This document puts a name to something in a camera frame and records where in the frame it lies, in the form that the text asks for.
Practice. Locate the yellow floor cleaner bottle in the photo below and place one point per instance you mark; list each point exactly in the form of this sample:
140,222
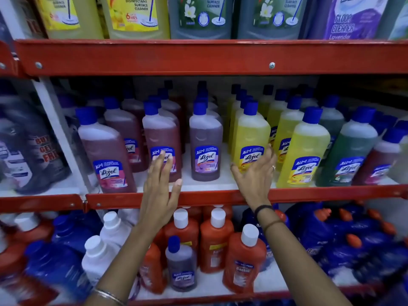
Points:
250,133

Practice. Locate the blue plastic bottle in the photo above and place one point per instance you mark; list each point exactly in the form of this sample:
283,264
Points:
54,270
73,229

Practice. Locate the white shelf board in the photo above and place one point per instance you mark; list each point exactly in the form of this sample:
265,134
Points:
223,183

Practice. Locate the small purple cleaner bottle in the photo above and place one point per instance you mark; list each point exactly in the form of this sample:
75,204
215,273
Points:
181,267

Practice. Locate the orange bottle white cap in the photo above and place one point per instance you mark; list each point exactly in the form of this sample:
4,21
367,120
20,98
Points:
32,227

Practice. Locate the silver bangle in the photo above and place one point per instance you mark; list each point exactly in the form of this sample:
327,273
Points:
110,295

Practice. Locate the person's right forearm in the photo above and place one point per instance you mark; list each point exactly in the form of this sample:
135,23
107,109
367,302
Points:
296,261

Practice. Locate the group of yellow blue-capped bottles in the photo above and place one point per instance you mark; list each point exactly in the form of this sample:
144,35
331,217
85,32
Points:
302,146

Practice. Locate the group of orange white-capped bottles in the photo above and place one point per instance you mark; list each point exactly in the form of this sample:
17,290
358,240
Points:
216,242

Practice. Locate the person's left hand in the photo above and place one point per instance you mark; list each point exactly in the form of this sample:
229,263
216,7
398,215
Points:
157,200

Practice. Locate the red metal shelf beam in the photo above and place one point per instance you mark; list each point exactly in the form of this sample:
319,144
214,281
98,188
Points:
6,60
191,57
207,198
38,203
223,297

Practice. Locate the white shelf upright post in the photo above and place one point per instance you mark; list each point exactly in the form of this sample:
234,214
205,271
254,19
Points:
60,133

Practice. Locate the green cleaner bottle blue cap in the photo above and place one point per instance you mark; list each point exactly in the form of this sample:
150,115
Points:
347,149
331,121

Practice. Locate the person's left middle finger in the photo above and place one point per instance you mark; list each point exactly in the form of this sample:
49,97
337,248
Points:
162,168

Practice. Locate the person's left thumb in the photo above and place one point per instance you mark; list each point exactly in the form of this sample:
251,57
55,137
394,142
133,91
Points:
177,189

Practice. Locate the person's left little finger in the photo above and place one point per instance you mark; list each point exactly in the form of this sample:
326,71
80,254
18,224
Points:
150,176

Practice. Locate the row of purple blue-capped bottles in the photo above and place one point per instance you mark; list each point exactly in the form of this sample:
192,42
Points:
205,143

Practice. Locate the black wristband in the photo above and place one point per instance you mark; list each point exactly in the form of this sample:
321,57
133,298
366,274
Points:
263,209

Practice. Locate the pile of blue orange-capped bottles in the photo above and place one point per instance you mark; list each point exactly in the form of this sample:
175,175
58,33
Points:
347,242

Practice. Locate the person's left forearm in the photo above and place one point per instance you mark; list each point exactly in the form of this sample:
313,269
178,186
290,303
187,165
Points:
127,267

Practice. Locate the white plastic bottle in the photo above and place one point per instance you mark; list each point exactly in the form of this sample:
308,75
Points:
114,229
97,258

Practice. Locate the wrapped pack of dark bottles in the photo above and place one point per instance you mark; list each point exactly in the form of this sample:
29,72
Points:
28,149

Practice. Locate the red-brown cleaner bottle blue cap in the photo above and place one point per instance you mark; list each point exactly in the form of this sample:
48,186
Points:
379,162

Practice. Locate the large green cleaner bottle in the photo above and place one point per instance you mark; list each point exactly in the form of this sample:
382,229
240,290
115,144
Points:
272,15
202,15

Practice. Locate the person's right hand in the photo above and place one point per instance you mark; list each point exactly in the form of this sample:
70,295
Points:
255,184

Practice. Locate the large yellow cleaner bottle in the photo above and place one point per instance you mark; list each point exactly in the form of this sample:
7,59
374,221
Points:
137,15
70,15

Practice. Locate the group of pink blue-capped bottles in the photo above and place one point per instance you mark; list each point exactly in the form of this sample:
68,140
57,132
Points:
108,149

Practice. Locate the person's right thumb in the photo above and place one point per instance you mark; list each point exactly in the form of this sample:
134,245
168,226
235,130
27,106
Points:
237,172

